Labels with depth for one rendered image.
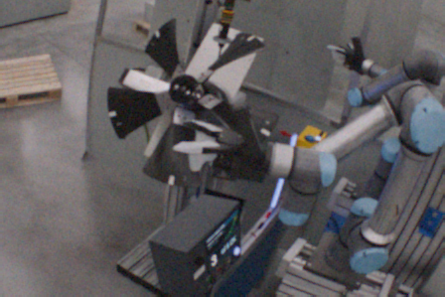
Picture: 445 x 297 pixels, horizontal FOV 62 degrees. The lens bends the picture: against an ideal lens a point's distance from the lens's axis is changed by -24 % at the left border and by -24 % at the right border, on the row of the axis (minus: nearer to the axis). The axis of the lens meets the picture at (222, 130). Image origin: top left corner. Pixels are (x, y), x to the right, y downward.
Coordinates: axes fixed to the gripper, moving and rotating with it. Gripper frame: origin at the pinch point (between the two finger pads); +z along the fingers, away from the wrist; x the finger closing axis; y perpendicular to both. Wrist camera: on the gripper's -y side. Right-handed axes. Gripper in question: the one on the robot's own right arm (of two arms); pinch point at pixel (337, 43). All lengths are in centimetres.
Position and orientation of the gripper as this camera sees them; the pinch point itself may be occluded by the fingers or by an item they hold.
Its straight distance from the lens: 209.1
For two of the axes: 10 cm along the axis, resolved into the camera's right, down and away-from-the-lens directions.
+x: 8.4, -2.5, 4.9
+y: -0.6, 8.4, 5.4
